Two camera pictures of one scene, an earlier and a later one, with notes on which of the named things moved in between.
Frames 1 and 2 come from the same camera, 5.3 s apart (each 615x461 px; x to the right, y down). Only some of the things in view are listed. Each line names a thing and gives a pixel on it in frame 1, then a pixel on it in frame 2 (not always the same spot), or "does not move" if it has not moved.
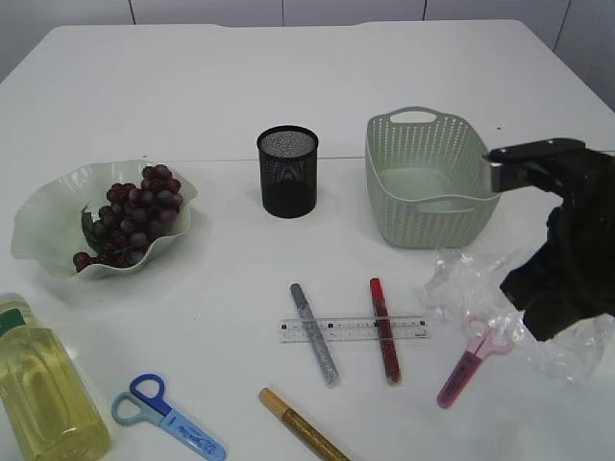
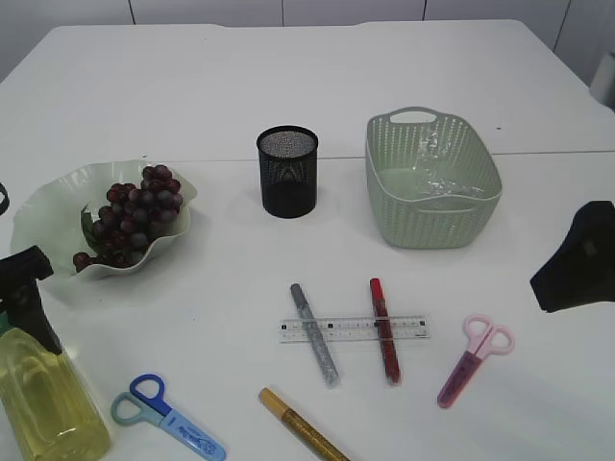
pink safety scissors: (482, 342) does not move
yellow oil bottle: (46, 412) does not move
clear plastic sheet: (469, 287) → (436, 171)
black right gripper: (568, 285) → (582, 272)
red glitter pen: (385, 329) does not move
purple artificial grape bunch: (122, 230) does not move
